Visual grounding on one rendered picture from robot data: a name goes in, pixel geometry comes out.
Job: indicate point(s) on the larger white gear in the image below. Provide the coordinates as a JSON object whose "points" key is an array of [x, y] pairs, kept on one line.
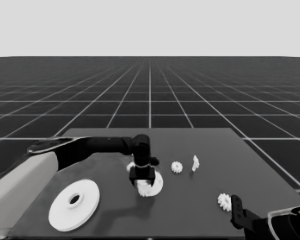
{"points": [[223, 200]]}

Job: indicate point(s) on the small white T-shaped piece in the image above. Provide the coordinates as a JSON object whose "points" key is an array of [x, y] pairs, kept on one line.
{"points": [[195, 163]]}

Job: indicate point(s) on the large thick white disc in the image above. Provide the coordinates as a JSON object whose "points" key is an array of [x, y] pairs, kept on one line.
{"points": [[61, 214]]}

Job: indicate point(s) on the white round carrier with pins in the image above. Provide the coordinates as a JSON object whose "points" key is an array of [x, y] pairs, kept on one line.
{"points": [[159, 184]]}

